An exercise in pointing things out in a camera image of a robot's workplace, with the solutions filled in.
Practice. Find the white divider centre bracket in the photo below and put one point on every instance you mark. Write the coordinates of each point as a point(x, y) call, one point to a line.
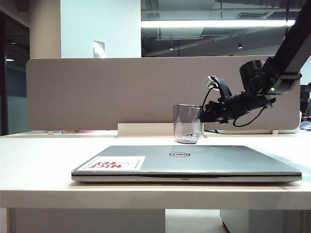
point(145, 129)

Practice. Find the white table leg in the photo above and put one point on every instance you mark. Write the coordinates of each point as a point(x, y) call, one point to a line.
point(3, 221)

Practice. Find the framed wall notice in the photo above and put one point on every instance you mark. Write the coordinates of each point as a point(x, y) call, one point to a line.
point(98, 49)

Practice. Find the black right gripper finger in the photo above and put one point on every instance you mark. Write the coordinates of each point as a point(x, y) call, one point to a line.
point(208, 105)
point(206, 117)

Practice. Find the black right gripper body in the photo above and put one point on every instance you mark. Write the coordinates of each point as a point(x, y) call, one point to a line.
point(229, 106)

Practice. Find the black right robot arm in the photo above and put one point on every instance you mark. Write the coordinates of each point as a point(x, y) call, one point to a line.
point(291, 48)

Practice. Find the brown small item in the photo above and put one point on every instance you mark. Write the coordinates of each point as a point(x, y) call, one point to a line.
point(68, 131)

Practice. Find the pink flat item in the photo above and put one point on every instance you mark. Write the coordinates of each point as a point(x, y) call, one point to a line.
point(87, 131)

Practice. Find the silver Dell laptop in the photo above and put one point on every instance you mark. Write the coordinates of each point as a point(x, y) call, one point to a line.
point(218, 160)

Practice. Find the dark office chair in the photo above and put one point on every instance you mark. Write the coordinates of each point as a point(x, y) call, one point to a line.
point(306, 97)

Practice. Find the white flat device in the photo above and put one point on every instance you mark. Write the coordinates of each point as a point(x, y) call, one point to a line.
point(255, 131)

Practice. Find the white red Nice Try sticker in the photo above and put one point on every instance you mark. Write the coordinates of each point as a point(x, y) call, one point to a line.
point(114, 163)

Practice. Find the clear plastic water cup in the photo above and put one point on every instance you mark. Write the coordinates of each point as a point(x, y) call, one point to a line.
point(185, 123)

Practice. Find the grey fabric desk divider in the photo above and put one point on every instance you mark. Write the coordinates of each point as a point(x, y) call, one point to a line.
point(121, 92)

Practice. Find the red ceiling sign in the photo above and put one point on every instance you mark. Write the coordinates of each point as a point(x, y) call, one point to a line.
point(205, 42)

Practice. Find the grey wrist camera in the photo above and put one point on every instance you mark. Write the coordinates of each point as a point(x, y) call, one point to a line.
point(211, 82)

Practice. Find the long ceiling light strip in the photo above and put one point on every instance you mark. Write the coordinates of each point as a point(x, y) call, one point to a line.
point(206, 23)

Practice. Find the blue cloth item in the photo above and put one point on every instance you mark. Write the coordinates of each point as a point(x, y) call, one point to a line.
point(306, 125)

